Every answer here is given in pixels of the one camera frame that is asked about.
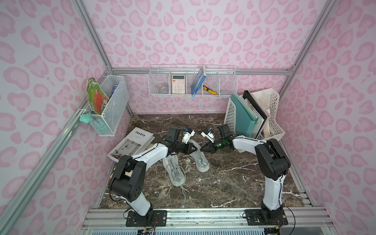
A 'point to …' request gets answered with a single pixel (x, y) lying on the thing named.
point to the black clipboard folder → (259, 111)
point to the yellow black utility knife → (208, 89)
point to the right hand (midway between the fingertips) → (201, 149)
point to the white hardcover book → (135, 143)
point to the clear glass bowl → (163, 89)
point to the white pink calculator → (178, 84)
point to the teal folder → (246, 119)
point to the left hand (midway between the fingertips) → (195, 146)
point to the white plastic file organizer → (268, 100)
